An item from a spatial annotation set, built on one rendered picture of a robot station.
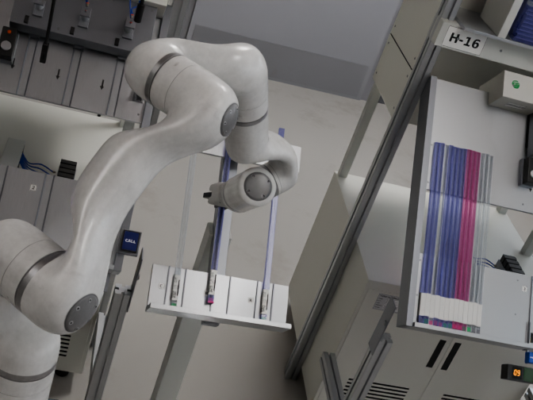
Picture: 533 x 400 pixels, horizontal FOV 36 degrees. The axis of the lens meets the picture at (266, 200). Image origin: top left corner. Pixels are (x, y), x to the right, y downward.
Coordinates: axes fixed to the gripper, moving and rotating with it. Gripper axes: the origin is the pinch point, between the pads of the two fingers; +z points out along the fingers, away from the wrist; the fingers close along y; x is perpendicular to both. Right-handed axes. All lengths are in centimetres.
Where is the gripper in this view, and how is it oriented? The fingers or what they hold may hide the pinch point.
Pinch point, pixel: (222, 201)
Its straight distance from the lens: 204.6
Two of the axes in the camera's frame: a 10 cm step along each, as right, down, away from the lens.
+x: -1.5, 9.8, -1.5
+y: -9.5, -1.9, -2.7
